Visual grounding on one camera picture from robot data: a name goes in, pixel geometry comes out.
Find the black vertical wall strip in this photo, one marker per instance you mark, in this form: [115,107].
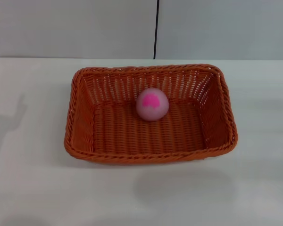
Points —
[156,28]

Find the pink foam ball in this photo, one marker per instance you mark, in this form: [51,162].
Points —
[152,106]

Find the orange woven plastic basket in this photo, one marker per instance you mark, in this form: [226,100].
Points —
[151,141]

